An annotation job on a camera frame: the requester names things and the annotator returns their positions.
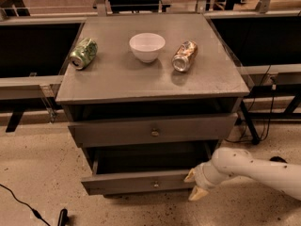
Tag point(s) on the orange soda can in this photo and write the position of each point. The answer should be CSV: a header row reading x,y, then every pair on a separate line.
x,y
185,56

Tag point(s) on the left metal railing barrier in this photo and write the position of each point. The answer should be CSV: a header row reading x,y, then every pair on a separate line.
x,y
33,59

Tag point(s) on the grey top drawer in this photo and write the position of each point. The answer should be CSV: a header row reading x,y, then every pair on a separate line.
x,y
150,130

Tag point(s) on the right metal railing barrier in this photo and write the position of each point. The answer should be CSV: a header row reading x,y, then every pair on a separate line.
x,y
266,50

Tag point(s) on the black cylindrical object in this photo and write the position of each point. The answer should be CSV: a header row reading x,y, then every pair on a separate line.
x,y
63,217

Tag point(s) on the white bowl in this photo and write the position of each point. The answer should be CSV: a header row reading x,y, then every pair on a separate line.
x,y
146,46

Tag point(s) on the green soda can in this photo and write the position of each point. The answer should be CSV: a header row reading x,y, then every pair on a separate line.
x,y
83,53

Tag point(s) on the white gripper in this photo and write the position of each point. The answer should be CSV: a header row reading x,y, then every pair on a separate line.
x,y
201,177

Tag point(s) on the grey wooden drawer cabinet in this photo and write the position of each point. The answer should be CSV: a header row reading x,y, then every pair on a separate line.
x,y
117,85

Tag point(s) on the grey drawer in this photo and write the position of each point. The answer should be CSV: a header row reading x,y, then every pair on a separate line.
x,y
143,168
150,130

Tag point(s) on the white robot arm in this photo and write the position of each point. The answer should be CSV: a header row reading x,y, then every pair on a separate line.
x,y
227,163

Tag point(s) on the metal railing barrier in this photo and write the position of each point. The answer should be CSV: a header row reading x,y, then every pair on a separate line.
x,y
33,59
266,50

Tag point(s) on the black shoe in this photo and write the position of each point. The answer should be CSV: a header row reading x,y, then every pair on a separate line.
x,y
278,159

